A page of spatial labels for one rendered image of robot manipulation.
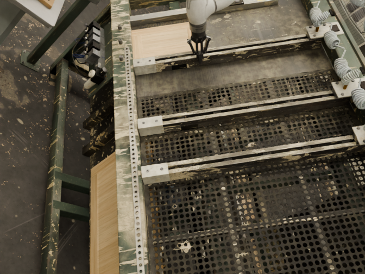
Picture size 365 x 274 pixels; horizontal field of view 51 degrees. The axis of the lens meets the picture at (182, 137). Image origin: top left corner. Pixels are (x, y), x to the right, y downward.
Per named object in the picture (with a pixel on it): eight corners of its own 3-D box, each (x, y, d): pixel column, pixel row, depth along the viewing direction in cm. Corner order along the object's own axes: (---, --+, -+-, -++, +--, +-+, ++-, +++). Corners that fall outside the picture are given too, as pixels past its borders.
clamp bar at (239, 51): (134, 66, 227) (126, 33, 207) (333, 36, 227) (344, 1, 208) (136, 78, 221) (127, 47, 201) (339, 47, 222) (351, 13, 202)
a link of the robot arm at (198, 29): (208, 23, 191) (208, 33, 196) (205, 12, 196) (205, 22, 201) (189, 26, 191) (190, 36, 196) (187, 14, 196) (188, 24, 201)
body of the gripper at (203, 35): (190, 34, 196) (192, 48, 204) (207, 31, 196) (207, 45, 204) (188, 24, 200) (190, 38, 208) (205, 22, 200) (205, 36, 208)
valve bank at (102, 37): (71, 31, 251) (93, 7, 238) (89, 42, 260) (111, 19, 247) (68, 88, 222) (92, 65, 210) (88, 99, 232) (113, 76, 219)
